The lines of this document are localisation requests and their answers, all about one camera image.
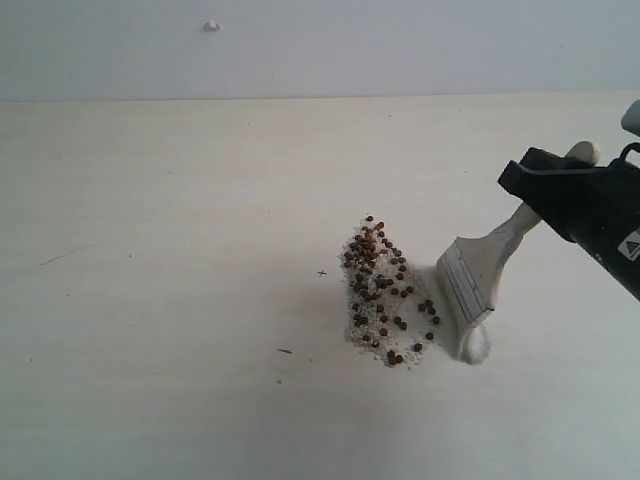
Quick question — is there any small white wall hook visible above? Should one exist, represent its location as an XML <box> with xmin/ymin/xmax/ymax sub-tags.
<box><xmin>202</xmin><ymin>20</ymin><xmax>222</xmax><ymax>33</ymax></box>

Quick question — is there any wide white wooden paint brush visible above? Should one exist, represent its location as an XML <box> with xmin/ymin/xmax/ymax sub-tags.
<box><xmin>417</xmin><ymin>140</ymin><xmax>601</xmax><ymax>365</ymax></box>

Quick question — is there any scattered brown pellets and rice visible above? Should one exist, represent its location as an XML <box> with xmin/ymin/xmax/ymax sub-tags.
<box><xmin>338</xmin><ymin>213</ymin><xmax>445</xmax><ymax>369</ymax></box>

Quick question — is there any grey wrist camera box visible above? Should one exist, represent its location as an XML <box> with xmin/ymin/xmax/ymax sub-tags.
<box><xmin>620</xmin><ymin>99</ymin><xmax>640</xmax><ymax>137</ymax></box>

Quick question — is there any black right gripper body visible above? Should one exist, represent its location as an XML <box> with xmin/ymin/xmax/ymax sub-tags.
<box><xmin>568</xmin><ymin>144</ymin><xmax>639</xmax><ymax>298</ymax></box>

